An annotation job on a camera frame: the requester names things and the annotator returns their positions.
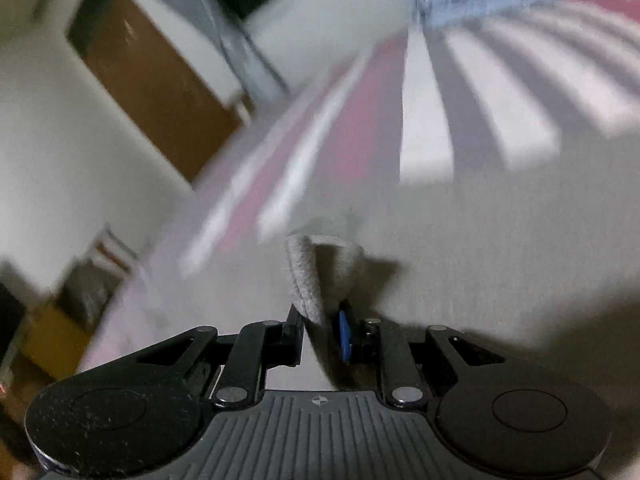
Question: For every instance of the grey sweatpants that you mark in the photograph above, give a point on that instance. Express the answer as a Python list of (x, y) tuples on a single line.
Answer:
[(543, 262)]

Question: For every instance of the striped pink grey bedsheet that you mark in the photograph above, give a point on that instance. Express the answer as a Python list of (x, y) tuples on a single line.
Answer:
[(512, 93)]

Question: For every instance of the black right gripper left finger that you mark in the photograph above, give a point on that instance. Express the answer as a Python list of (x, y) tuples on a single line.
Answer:
[(202, 367)]

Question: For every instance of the wooden stool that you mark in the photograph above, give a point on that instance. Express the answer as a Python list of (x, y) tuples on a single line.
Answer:
[(112, 253)]

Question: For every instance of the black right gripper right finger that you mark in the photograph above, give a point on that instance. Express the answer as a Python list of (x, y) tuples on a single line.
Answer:
[(407, 374)]

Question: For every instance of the grey curtain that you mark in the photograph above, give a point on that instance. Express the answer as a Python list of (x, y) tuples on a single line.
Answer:
[(224, 31)]

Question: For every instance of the brown wooden door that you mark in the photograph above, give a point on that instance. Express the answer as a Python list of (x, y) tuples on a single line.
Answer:
[(152, 83)]

